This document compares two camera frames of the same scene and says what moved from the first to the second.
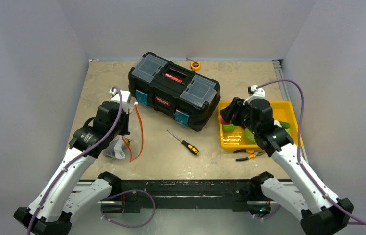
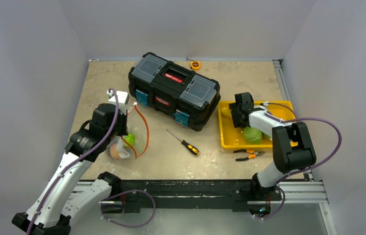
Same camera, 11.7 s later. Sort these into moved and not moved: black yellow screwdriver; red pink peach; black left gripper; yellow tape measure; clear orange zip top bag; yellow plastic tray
Moved: red pink peach; clear orange zip top bag
Not moved: black yellow screwdriver; black left gripper; yellow plastic tray; yellow tape measure
